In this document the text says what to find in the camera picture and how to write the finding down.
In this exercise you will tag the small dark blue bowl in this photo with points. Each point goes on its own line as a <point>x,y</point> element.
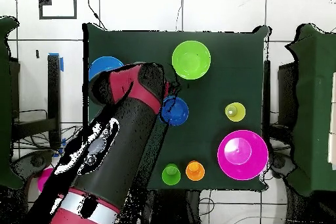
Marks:
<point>177,112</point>

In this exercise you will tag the lime green bowl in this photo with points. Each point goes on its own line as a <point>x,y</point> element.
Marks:
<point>191,60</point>

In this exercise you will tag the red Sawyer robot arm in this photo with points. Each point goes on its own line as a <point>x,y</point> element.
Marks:
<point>126,129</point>

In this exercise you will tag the dark green table cloth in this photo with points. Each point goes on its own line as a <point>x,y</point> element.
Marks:
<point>225,63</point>

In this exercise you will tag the large blue bowl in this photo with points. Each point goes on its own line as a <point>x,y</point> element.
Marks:
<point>103,63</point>

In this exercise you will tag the yellow ribbed cup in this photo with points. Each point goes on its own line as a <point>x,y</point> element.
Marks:
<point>237,113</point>

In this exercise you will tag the green cup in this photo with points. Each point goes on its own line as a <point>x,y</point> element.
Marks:
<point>171,175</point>

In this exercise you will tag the orange cup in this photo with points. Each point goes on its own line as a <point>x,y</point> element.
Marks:
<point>195,171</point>

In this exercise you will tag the large pink bowl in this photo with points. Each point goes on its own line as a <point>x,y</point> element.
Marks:
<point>242,155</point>

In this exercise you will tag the blue tape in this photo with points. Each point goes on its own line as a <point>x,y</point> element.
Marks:
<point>61,65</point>

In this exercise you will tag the black box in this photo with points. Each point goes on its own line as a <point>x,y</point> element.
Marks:
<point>287,95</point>

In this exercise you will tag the black equipment base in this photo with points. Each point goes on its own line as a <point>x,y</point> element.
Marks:
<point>34,161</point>
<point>281,162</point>

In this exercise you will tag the green cloth covered table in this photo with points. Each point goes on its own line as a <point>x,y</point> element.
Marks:
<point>312,103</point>
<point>5,37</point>

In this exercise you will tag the pink cup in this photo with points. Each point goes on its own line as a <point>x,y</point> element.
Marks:
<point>43,179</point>

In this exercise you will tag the black post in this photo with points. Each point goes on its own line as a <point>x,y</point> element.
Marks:
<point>266,98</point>

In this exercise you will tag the black stand frame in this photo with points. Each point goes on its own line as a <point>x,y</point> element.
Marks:
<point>53,98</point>

